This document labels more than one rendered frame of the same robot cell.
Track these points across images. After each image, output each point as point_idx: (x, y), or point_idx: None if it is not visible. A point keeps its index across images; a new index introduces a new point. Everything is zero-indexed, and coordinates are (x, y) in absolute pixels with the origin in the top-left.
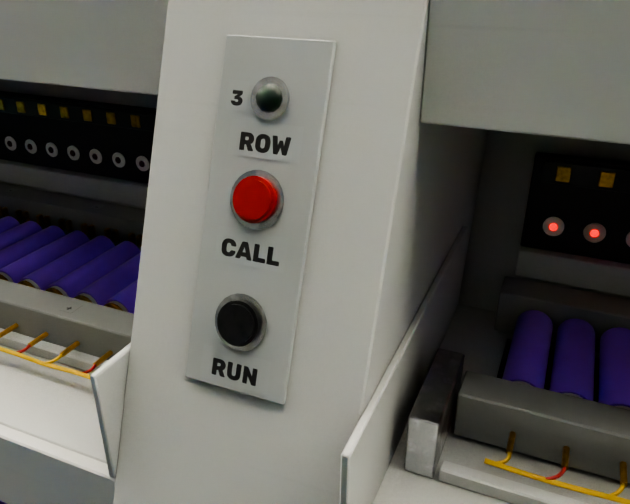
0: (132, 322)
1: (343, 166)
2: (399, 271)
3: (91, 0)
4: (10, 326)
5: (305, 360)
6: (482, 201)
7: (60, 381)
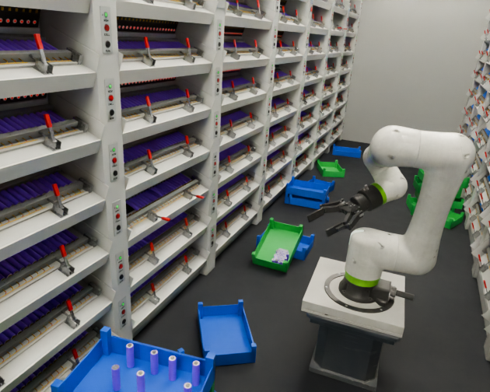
0: (195, 180)
1: (217, 159)
2: None
3: (205, 154)
4: (189, 188)
5: (216, 172)
6: None
7: (195, 189)
